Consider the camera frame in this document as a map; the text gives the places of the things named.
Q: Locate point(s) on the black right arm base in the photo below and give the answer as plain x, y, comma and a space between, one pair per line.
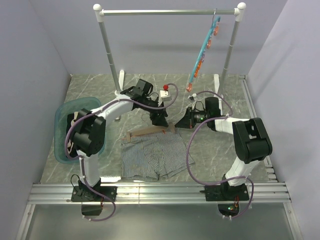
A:
227, 193

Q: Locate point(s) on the grey striped boxer underwear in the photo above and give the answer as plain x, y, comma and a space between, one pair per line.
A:
151, 156

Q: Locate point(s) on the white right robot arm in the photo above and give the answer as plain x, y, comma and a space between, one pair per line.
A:
251, 142

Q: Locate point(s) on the blue hanger with orange clips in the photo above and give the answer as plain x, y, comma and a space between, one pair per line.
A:
212, 32

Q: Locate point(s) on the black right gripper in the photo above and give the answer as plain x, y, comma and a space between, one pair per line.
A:
188, 121

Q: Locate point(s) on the teal plastic basket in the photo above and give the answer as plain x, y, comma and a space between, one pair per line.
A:
62, 124

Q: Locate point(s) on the black clothes in basket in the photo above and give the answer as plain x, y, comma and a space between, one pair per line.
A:
71, 120

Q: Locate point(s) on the beige clip hanger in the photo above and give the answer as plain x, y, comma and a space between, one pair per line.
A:
149, 130

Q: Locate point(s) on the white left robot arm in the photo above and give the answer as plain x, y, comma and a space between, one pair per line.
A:
85, 137

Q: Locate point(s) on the cream striped garment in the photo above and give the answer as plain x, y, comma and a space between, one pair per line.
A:
71, 145

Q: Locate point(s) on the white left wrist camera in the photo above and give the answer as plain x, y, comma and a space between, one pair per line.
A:
164, 94

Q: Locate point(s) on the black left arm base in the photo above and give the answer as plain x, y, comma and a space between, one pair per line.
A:
92, 197

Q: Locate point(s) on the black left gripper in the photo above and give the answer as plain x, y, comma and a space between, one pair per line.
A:
159, 120

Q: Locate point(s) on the aluminium mounting rail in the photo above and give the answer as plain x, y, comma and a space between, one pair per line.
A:
139, 193

